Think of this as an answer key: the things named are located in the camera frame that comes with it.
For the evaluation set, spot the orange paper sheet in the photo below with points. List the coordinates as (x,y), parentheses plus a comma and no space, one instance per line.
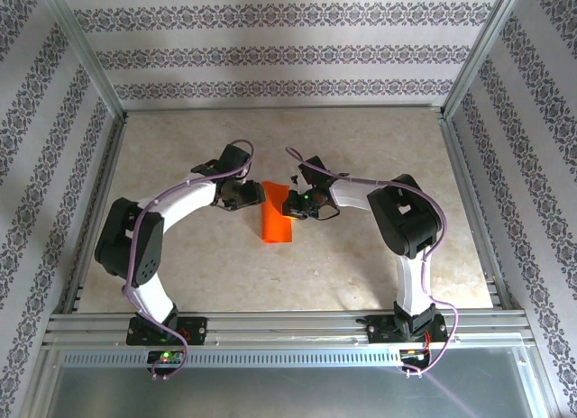
(275,224)

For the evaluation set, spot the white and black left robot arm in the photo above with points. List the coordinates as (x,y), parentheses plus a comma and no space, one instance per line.
(180,206)

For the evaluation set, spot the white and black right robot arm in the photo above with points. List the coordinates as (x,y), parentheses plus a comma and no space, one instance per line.
(405,220)

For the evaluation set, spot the grey metal sheet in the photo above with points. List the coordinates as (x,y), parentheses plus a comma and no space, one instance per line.
(288,391)

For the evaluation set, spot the circuit board with green light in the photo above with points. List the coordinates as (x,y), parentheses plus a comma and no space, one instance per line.
(166,356)

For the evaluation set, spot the circuit board with yellow connector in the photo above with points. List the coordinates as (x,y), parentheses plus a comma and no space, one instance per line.
(412,354)

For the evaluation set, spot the short aluminium table edge rail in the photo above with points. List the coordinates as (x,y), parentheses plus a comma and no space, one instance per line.
(288,108)

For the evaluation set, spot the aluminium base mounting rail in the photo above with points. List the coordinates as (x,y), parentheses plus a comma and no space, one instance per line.
(288,328)

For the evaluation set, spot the long aluminium table edge rail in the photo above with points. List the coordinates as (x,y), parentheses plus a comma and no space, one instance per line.
(97,211)
(478,211)

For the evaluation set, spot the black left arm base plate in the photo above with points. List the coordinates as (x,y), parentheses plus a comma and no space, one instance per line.
(196,330)

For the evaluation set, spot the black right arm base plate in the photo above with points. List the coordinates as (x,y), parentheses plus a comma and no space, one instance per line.
(383,328)

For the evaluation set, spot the aluminium frame post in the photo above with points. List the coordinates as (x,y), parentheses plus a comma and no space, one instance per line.
(487,44)
(85,53)

